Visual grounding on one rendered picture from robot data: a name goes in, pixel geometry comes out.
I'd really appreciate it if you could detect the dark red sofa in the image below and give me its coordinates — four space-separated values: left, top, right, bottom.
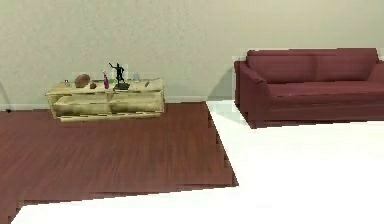
233 47 384 130

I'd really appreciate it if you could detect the brown round lump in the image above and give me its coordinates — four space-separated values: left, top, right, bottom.
73 73 92 89

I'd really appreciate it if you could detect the black figure statue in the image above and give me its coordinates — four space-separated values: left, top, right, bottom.
108 62 131 91

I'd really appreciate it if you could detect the pale wooden low cabinet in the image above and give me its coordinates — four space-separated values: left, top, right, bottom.
45 78 166 123

